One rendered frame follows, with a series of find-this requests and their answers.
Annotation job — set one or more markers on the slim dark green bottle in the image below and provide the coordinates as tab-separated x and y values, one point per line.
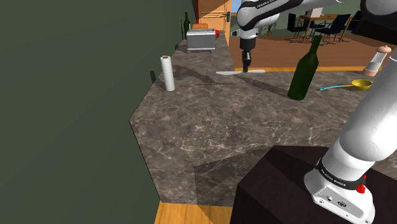
186	24

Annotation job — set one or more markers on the dark robot stand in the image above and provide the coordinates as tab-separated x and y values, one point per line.
273	186

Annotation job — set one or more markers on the flat white utensil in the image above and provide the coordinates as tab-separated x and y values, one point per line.
229	72

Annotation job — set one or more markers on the wooden dining table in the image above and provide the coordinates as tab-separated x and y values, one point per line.
325	17

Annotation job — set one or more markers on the large green wine bottle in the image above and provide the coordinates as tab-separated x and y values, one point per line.
304	74

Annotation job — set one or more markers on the pale pepper grinder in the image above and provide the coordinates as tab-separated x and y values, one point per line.
376	62

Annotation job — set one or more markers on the green potted plant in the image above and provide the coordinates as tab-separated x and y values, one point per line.
268	29

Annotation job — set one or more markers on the white paper towel roll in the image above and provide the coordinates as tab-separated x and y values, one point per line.
168	74

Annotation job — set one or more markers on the black dining chair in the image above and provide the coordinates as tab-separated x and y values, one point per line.
336	26
294	23

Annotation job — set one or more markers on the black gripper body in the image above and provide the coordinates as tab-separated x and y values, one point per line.
247	44

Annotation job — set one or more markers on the small red object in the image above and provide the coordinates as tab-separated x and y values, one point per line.
217	33

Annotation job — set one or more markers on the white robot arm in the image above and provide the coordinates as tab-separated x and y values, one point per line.
366	130

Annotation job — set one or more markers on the wooden door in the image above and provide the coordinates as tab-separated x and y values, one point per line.
214	12

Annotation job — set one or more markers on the orange bread loaf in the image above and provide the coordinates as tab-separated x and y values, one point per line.
200	26

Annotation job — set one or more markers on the silver toaster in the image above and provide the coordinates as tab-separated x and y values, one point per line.
201	39

